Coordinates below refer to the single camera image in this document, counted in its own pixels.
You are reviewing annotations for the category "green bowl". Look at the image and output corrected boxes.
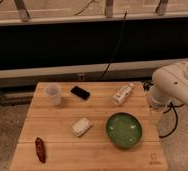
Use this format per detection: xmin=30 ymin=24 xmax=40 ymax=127
xmin=106 ymin=112 xmax=142 ymax=149

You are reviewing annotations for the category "white sponge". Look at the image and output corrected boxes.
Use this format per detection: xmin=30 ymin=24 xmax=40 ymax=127
xmin=72 ymin=118 xmax=92 ymax=137

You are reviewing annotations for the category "white plastic bottle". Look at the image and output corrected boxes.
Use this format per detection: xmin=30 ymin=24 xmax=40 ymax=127
xmin=113 ymin=83 xmax=134 ymax=105

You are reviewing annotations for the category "dark red chili pepper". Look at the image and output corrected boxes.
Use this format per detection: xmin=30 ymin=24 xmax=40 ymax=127
xmin=35 ymin=137 xmax=46 ymax=163

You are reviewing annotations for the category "black cable at table side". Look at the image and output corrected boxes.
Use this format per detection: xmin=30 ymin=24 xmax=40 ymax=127
xmin=142 ymin=80 xmax=186 ymax=139

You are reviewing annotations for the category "black rectangular block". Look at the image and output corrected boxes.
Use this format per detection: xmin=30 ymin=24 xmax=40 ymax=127
xmin=71 ymin=86 xmax=90 ymax=100

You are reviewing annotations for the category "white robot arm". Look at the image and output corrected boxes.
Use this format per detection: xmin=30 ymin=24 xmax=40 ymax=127
xmin=147 ymin=61 xmax=188 ymax=109

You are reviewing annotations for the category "black hanging cable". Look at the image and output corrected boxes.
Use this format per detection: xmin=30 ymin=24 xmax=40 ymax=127
xmin=99 ymin=10 xmax=128 ymax=80

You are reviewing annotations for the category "translucent ceramic cup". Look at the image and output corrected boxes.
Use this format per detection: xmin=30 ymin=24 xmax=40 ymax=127
xmin=44 ymin=84 xmax=61 ymax=105

